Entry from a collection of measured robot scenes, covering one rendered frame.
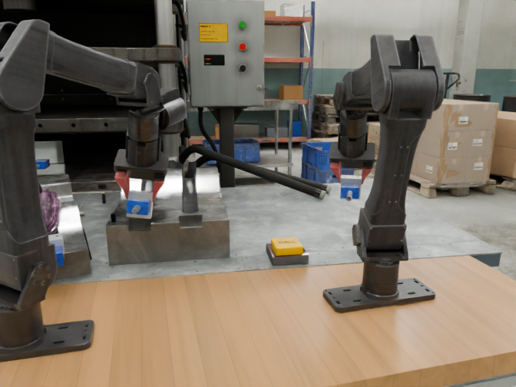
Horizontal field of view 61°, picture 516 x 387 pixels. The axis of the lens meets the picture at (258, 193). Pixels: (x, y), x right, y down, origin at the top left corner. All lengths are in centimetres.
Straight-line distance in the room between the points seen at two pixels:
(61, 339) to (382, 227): 55
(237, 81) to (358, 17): 656
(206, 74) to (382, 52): 114
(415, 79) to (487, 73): 877
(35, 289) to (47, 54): 33
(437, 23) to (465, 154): 446
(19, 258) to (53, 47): 30
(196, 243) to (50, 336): 36
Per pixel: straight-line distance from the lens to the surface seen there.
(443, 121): 463
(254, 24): 180
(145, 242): 97
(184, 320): 77
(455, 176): 479
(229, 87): 178
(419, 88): 69
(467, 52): 885
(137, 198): 95
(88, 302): 87
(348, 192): 104
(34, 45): 67
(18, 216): 69
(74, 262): 96
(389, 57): 71
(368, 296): 83
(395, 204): 77
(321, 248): 105
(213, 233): 96
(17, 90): 65
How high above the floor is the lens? 119
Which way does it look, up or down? 15 degrees down
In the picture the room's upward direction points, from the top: straight up
